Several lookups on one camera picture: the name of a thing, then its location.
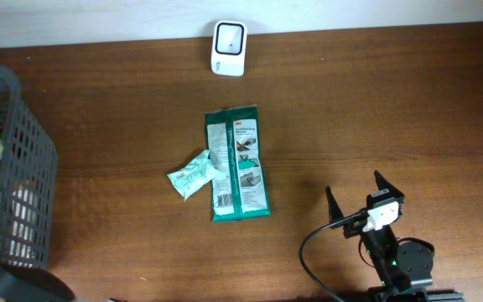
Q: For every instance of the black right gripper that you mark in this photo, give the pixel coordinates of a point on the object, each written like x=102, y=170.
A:
x=333, y=210

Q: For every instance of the green 3M gloves package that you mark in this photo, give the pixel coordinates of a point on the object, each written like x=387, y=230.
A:
x=233, y=140

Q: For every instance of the mint green wipes packet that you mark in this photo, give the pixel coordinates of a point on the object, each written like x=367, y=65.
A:
x=197, y=173

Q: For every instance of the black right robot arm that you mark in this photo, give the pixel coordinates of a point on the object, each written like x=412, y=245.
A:
x=403, y=265

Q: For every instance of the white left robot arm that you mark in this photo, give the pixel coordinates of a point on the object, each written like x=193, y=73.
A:
x=32, y=284

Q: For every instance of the white barcode scanner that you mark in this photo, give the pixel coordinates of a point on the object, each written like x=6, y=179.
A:
x=228, y=49

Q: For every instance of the dark grey plastic basket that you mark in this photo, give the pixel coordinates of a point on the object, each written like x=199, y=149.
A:
x=27, y=180

